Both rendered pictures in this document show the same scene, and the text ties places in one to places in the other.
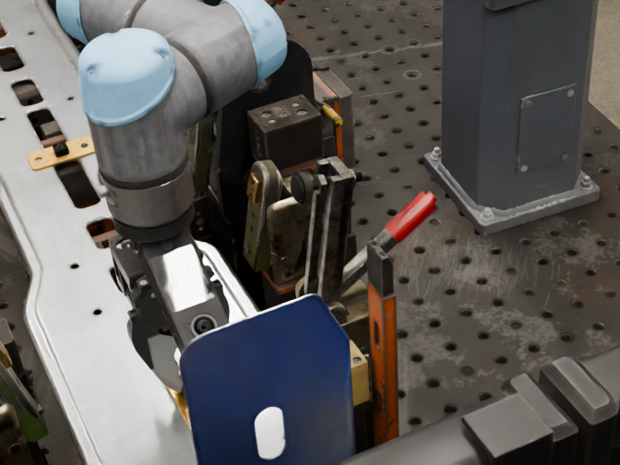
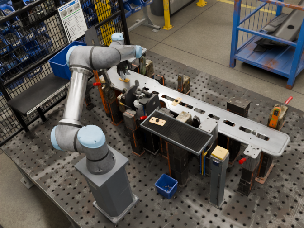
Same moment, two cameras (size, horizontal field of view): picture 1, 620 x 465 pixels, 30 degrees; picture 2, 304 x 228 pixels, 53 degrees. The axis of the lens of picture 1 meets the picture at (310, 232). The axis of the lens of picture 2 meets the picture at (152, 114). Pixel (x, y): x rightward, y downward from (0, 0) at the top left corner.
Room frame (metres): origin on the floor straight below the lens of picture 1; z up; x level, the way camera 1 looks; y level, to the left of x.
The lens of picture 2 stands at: (2.48, -0.44, 2.32)
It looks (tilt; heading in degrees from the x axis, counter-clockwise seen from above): 44 degrees down; 157
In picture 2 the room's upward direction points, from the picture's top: 9 degrees counter-clockwise
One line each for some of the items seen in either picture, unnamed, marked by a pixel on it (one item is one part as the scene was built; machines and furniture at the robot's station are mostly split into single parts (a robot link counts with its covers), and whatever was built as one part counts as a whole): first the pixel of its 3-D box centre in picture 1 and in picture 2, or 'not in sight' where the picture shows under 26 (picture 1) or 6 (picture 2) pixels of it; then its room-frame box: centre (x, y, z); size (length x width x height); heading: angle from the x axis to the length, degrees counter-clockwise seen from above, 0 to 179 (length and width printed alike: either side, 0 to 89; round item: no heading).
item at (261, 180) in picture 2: not in sight; (267, 157); (1.78, 0.55, 0.84); 0.18 x 0.06 x 0.29; 113
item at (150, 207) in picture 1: (145, 186); not in sight; (0.79, 0.14, 1.24); 0.08 x 0.08 x 0.05
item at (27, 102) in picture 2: not in sight; (64, 75); (0.45, -0.23, 1.01); 0.90 x 0.22 x 0.03; 113
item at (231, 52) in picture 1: (206, 50); (116, 50); (0.88, 0.08, 1.32); 0.11 x 0.11 x 0.08; 46
